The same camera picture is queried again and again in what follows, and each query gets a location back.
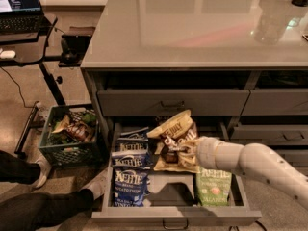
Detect brown sea salt chip bag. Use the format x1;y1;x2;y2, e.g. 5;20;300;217
147;110;199;173

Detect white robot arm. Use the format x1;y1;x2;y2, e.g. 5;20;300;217
196;137;308;209

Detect rear blue Kettle chip bag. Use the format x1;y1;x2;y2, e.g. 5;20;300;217
115;127;148;151

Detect blue kettle chip bag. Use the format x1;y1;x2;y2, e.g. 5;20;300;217
114;167;149;207
112;150;151;169
115;127;148;151

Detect middle blue Kettle chip bag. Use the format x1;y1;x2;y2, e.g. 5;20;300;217
112;150;151;169

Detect front blue Kettle chip bag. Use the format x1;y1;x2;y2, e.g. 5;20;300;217
114;167;149;207

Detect open grey middle drawer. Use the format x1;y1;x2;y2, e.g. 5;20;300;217
91;120;263;228

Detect grey cabinet with counter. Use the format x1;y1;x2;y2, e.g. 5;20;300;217
82;0;308;167

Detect front green Kettle chip bag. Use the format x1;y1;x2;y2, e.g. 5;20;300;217
195;167;232;207

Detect grey right top drawer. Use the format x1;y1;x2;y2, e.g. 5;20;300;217
242;89;308;116

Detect grey right middle drawer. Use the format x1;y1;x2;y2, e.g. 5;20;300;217
230;125;308;145

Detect snack bags in crate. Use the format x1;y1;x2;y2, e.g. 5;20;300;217
48;112;96;144

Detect green plastic crate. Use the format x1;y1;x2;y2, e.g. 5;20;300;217
38;104;104;167

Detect black device on desk shelf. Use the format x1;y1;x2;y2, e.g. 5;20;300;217
61;26;95;64

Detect black side desk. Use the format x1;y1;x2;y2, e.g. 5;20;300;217
0;13;97;156

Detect person's left leg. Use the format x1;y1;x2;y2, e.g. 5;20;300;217
0;151;51;189

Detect person's leg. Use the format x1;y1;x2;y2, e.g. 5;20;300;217
0;151;51;189
0;169;107;231

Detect white computer mouse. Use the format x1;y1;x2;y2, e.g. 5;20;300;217
0;50;16;59

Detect person's right leg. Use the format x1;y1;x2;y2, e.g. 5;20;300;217
0;169;107;231

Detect black laptop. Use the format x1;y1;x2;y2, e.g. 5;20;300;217
0;0;44;35

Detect black floor cable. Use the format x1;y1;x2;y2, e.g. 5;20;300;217
0;66;40;110

